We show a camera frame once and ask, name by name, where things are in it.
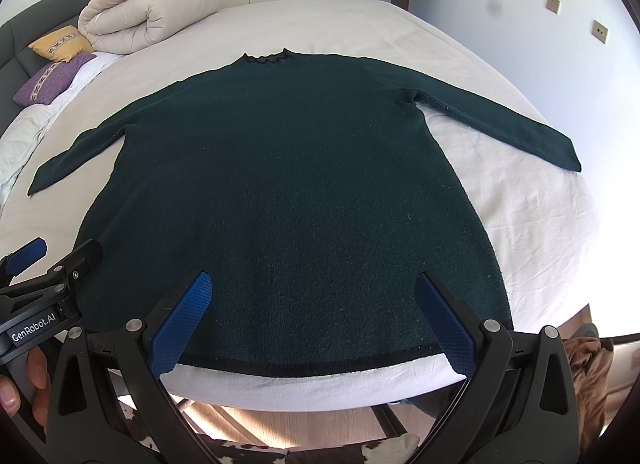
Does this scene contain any dark green sweater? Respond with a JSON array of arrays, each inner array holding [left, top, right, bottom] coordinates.
[[29, 51, 582, 377]]

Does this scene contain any brown garment on floor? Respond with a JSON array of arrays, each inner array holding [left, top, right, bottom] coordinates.
[[563, 323, 614, 454]]

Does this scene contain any folded beige duvet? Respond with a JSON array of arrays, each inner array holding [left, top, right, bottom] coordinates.
[[78, 0, 221, 55]]

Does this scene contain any left hand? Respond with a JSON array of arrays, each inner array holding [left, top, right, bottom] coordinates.
[[1, 347, 51, 432]]

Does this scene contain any purple patterned pillow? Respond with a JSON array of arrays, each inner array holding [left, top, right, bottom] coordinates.
[[12, 53, 96, 107]]

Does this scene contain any dark grey headboard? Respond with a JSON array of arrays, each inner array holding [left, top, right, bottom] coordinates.
[[0, 0, 90, 132]]

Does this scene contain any lower wall socket plate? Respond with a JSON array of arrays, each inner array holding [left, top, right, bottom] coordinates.
[[591, 20, 608, 43]]

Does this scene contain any yellow patterned pillow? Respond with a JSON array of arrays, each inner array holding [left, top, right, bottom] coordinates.
[[28, 25, 93, 63]]

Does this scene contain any white pillow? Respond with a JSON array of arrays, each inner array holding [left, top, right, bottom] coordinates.
[[1, 52, 122, 207]]

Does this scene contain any upper wall switch plate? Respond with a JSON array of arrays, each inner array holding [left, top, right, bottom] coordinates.
[[546, 0, 561, 14]]

